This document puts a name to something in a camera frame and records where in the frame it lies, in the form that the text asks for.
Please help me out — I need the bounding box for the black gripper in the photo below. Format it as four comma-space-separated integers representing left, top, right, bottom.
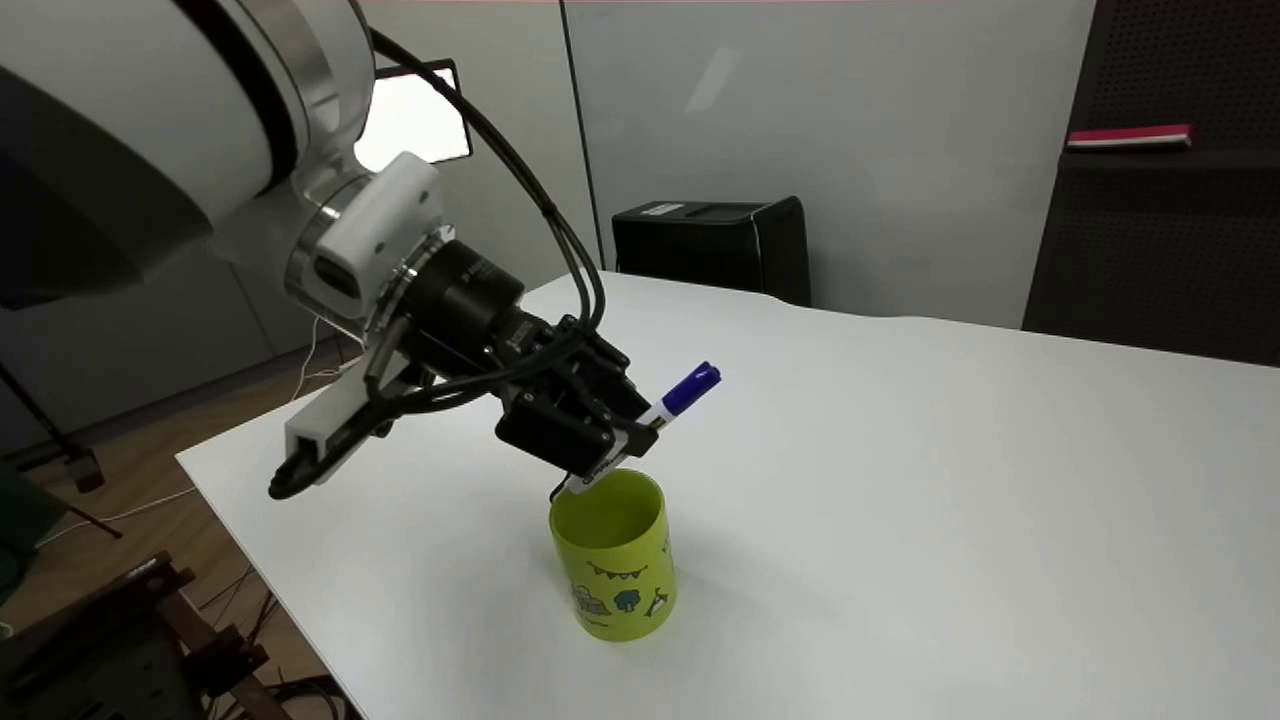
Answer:
396, 235, 662, 481

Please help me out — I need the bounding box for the LED light panel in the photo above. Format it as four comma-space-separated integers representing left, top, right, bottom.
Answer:
347, 57, 481, 177

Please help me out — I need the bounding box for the yellow green mug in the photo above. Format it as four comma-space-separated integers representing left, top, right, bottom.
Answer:
546, 464, 682, 646

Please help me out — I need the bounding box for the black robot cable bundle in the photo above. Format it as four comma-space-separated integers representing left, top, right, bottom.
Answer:
360, 23, 612, 402

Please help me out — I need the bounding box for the pink book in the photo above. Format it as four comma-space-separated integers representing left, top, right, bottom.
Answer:
1066, 119, 1201, 155

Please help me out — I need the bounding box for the black computer case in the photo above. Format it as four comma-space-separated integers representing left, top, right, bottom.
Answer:
610, 190, 812, 308

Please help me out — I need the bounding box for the blue capped pen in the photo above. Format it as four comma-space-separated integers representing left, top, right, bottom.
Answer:
547, 357, 728, 504

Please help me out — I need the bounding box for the black tripod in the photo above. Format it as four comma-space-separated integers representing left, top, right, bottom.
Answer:
0, 357, 114, 498

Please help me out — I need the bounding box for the grey low cabinet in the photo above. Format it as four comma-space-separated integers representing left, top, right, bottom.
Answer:
0, 247, 360, 452

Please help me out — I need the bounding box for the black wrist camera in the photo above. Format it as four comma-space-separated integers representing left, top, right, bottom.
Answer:
263, 384, 403, 507

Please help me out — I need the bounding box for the black metal frame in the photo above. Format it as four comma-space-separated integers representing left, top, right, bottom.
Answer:
0, 553, 360, 720

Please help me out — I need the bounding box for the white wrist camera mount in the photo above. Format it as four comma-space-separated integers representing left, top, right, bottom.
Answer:
280, 149, 453, 472

